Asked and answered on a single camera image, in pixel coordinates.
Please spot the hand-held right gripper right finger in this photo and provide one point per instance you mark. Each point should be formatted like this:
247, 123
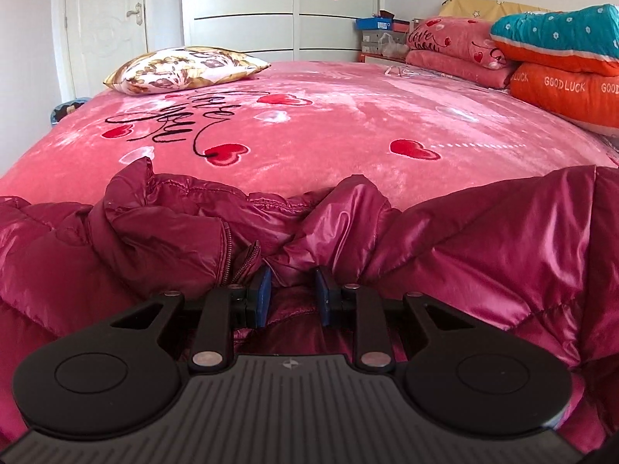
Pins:
322, 299

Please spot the clear plastic hanger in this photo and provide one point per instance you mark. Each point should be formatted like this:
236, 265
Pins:
408, 72

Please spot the white plastic bag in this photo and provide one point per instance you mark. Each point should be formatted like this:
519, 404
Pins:
392, 46

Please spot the pink folded blanket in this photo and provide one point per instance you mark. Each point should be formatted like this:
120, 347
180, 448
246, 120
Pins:
454, 70

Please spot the pink heart print pillow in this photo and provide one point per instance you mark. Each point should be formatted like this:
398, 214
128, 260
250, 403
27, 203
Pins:
454, 36

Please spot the orange lettered quilt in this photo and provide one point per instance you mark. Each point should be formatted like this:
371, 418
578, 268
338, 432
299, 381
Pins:
566, 94

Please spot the white door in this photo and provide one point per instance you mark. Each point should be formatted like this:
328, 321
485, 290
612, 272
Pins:
106, 38

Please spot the teal floral quilt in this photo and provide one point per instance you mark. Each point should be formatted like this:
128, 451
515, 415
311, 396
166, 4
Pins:
556, 34

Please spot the gold floral pillow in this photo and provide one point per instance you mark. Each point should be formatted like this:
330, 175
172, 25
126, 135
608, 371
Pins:
183, 70

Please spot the white wardrobe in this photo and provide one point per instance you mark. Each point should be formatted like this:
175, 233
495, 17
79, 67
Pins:
280, 9

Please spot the blue patterned bin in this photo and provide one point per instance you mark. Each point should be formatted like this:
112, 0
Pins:
67, 109

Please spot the red down jacket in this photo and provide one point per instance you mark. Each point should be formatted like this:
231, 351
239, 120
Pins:
483, 251

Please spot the pink heart print blanket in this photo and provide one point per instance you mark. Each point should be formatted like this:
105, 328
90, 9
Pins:
338, 125

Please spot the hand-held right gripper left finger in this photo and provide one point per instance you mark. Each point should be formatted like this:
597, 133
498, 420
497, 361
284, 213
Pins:
263, 295

